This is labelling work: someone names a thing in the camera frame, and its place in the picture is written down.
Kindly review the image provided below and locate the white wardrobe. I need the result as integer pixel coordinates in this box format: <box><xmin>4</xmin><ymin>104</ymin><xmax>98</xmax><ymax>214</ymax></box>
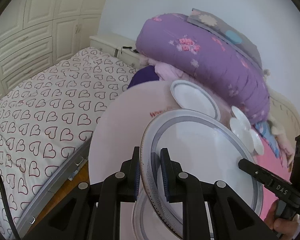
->
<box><xmin>0</xmin><ymin>0</ymin><xmax>111</xmax><ymax>103</ymax></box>

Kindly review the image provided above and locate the cream headboard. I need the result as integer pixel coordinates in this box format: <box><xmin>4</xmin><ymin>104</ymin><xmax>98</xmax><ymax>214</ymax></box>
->
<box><xmin>267</xmin><ymin>89</ymin><xmax>300</xmax><ymax>142</ymax></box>

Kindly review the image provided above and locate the person's right hand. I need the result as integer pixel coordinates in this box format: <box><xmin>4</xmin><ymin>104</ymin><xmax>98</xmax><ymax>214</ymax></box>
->
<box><xmin>264</xmin><ymin>200</ymin><xmax>300</xmax><ymax>240</ymax></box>

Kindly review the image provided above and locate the large grey-rimmed patterned plate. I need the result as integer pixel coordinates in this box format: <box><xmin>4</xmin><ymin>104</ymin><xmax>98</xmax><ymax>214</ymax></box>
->
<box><xmin>140</xmin><ymin>109</ymin><xmax>263</xmax><ymax>239</ymax></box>

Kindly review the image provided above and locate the black cable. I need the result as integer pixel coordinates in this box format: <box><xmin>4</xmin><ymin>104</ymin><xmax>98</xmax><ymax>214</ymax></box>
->
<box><xmin>0</xmin><ymin>158</ymin><xmax>21</xmax><ymax>240</ymax></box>

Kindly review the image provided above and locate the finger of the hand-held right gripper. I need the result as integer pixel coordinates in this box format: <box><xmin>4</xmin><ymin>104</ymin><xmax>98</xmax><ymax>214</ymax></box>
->
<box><xmin>238</xmin><ymin>158</ymin><xmax>293</xmax><ymax>201</ymax></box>

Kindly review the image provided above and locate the white flower-shaped dish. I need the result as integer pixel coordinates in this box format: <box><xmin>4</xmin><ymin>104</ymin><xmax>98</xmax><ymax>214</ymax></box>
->
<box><xmin>229</xmin><ymin>106</ymin><xmax>264</xmax><ymax>156</ymax></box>

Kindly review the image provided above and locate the blue printed cloth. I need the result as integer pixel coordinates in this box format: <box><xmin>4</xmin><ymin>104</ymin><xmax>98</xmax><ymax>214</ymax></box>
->
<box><xmin>254</xmin><ymin>122</ymin><xmax>281</xmax><ymax>157</ymax></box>

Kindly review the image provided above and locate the grey flowered cushion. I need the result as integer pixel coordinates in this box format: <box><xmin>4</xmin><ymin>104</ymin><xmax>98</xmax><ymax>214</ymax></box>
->
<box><xmin>187</xmin><ymin>8</ymin><xmax>263</xmax><ymax>68</ymax></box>

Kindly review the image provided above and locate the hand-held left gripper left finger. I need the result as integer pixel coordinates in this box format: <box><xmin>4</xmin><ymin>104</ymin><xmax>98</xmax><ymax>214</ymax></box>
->
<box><xmin>25</xmin><ymin>146</ymin><xmax>142</xmax><ymax>240</ymax></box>

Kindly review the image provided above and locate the pink plush toy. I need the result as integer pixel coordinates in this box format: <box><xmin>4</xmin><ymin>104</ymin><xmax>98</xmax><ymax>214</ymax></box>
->
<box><xmin>268</xmin><ymin>112</ymin><xmax>296</xmax><ymax>168</ymax></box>

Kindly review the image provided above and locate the pale pink fuzzy blanket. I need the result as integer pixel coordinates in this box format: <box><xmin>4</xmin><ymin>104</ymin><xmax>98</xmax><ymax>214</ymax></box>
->
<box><xmin>139</xmin><ymin>56</ymin><xmax>193</xmax><ymax>82</ymax></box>

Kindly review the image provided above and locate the round printed table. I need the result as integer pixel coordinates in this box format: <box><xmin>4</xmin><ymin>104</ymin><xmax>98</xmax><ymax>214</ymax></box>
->
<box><xmin>88</xmin><ymin>80</ymin><xmax>240</xmax><ymax>240</ymax></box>

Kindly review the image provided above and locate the purple floral quilt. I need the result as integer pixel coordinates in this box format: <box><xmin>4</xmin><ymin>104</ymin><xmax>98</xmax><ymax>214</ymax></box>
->
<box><xmin>136</xmin><ymin>13</ymin><xmax>270</xmax><ymax>125</ymax></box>

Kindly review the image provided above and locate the white nightstand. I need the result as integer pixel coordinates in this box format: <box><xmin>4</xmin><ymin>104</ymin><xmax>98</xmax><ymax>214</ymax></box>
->
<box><xmin>89</xmin><ymin>35</ymin><xmax>142</xmax><ymax>68</ymax></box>

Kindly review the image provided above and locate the small grey-rimmed white plate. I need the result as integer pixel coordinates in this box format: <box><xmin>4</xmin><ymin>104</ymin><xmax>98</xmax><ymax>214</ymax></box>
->
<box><xmin>170</xmin><ymin>79</ymin><xmax>221</xmax><ymax>128</ymax></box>

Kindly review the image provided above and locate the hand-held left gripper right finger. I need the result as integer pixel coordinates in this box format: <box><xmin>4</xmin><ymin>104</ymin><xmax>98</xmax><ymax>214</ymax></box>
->
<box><xmin>160</xmin><ymin>148</ymin><xmax>278</xmax><ymax>240</ymax></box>

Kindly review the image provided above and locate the pink bedsheet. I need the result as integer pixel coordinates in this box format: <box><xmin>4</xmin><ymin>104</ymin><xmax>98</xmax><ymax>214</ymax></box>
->
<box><xmin>251</xmin><ymin>140</ymin><xmax>294</xmax><ymax>222</ymax></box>

